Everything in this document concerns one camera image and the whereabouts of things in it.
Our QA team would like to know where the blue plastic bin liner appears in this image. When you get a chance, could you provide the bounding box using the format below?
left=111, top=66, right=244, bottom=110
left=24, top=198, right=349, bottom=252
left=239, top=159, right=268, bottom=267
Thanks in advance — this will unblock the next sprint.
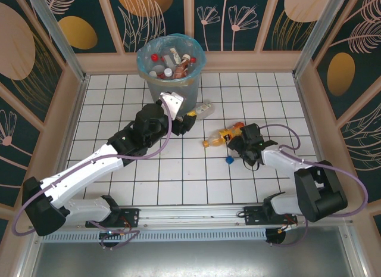
left=136, top=34, right=208, bottom=87

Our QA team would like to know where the steel sheet panel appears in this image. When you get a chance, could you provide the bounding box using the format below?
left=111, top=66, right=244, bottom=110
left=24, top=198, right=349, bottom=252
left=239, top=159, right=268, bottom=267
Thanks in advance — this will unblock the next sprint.
left=29, top=226, right=363, bottom=277

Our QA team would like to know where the clear bottle pale label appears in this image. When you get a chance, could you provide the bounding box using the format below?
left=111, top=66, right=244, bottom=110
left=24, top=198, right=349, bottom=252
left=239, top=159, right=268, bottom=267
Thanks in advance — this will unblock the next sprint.
left=186, top=99, right=216, bottom=120

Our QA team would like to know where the left black mount plate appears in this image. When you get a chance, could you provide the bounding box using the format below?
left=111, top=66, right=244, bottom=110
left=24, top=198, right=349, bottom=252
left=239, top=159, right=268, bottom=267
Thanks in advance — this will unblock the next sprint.
left=85, top=208, right=140, bottom=229

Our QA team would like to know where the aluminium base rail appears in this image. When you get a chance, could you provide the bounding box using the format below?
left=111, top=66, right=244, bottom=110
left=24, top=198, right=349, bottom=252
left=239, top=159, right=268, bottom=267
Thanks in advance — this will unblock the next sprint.
left=28, top=203, right=357, bottom=230

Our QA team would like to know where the black mount plate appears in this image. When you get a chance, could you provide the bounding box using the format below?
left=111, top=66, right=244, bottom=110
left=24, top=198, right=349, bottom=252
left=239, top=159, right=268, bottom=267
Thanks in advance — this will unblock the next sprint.
left=243, top=206, right=298, bottom=227
left=85, top=208, right=140, bottom=229

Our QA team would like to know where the slotted grey cable duct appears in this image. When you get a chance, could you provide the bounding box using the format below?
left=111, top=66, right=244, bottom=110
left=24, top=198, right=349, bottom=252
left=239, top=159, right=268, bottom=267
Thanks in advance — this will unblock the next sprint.
left=41, top=229, right=267, bottom=244

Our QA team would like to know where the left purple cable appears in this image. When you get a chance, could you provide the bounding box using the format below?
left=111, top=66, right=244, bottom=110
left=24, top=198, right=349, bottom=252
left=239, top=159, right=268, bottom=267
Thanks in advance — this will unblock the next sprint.
left=11, top=98, right=173, bottom=251

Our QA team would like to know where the purple cable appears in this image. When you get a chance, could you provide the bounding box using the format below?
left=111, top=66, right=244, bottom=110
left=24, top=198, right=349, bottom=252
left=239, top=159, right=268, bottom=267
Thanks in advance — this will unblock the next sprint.
left=11, top=98, right=173, bottom=251
left=257, top=123, right=370, bottom=248

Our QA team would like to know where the translucent grey waste bin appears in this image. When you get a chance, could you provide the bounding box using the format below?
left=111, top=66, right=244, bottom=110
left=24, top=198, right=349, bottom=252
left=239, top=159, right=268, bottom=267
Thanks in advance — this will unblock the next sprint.
left=136, top=34, right=208, bottom=117

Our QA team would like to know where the orange juice bottle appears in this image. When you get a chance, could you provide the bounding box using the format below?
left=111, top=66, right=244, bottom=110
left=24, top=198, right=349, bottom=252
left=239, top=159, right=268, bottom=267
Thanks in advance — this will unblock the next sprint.
left=202, top=122, right=246, bottom=148

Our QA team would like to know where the right black mount plate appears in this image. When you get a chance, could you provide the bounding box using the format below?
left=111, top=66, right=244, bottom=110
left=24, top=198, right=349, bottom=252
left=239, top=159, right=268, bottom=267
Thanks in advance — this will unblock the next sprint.
left=243, top=206, right=298, bottom=227

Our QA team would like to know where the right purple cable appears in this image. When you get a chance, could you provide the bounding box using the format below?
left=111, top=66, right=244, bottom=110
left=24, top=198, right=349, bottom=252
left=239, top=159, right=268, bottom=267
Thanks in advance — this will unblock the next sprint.
left=257, top=123, right=370, bottom=248

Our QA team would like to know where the aluminium frame post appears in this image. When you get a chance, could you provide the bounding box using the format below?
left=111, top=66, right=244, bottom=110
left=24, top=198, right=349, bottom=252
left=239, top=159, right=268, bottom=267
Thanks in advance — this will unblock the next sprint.
left=25, top=0, right=87, bottom=81
left=293, top=0, right=348, bottom=78

